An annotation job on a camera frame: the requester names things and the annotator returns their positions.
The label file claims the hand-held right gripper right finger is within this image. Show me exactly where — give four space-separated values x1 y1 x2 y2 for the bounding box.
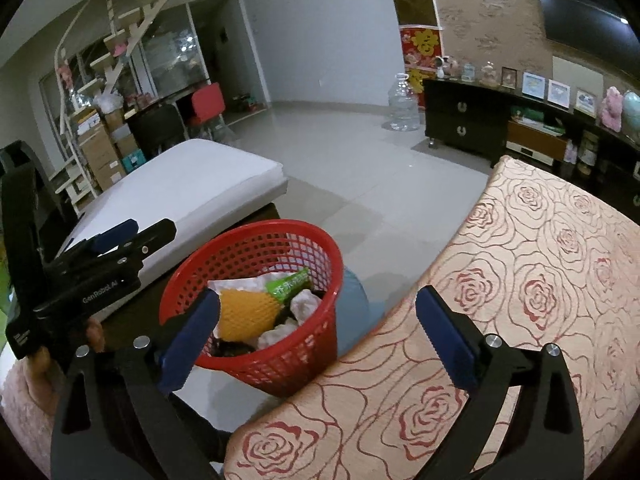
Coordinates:
415 285 586 480

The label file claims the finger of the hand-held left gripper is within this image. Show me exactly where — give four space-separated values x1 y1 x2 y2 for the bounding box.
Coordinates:
61 218 140 262
116 218 177 268

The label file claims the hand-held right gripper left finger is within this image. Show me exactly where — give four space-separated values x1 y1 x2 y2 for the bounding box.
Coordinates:
50 287 223 480

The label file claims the yellow foam net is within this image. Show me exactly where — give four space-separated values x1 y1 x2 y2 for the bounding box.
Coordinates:
216 287 282 343

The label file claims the red plastic mesh basket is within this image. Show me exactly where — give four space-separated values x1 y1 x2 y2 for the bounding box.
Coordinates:
159 218 346 397

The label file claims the green snack packet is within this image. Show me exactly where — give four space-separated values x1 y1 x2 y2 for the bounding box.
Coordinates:
264 267 312 306

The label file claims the person's left forearm pink sleeve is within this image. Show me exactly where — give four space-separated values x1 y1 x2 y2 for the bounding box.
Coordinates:
0 360 65 466

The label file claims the person's left hand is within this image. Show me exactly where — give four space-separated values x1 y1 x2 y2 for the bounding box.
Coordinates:
25 317 107 413

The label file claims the white cushioned bench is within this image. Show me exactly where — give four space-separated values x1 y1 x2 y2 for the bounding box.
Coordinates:
50 138 289 323

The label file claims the stack of cardboard boxes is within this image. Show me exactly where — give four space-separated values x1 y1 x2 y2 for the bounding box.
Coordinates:
70 105 144 197

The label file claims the light blue round stool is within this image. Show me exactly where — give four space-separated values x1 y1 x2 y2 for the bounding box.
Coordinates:
336 265 372 357

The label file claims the rose print tablecloth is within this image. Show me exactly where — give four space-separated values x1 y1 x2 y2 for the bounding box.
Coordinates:
222 155 640 480

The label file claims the black chair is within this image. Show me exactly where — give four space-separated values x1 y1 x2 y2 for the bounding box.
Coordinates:
125 104 189 162

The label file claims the red chair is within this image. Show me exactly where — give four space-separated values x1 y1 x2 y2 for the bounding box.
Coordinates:
187 82 228 139

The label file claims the orange box in cabinet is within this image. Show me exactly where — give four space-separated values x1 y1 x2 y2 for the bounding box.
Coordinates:
506 120 569 166

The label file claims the white staircase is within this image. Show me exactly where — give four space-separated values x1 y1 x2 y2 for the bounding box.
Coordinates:
54 0 174 211

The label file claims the black low cabinet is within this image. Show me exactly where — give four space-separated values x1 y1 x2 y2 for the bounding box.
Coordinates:
422 77 640 196

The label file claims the clear large water bottle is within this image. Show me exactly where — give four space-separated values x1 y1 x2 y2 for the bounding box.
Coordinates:
381 72 424 132

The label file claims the pink plush toy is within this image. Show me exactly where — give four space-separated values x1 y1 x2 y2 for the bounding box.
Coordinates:
600 87 628 131

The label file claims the red flower print poster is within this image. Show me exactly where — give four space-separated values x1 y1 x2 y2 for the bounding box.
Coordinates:
399 25 444 111

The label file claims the pale blue globe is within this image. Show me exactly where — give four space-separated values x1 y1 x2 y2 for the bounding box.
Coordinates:
621 90 640 134

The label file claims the black television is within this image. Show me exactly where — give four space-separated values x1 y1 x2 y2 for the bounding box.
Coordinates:
530 0 640 61

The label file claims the white picture frame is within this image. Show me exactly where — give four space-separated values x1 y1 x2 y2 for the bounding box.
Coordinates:
521 71 546 99
546 79 572 110
572 87 599 119

